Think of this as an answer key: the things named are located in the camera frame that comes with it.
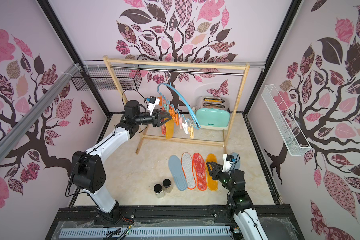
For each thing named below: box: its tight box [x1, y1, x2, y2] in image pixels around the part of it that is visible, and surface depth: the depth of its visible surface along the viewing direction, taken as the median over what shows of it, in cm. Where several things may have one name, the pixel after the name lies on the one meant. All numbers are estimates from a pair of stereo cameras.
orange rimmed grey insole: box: [181, 152, 197, 190], surface depth 92 cm
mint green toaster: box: [194, 95, 231, 130], surface depth 105 cm
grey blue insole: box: [168, 155, 188, 191], surface depth 89 cm
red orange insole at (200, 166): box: [192, 153, 207, 191], surface depth 91 cm
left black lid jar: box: [153, 183, 165, 199], surface depth 76 cm
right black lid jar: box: [162, 178, 173, 194], surface depth 77 cm
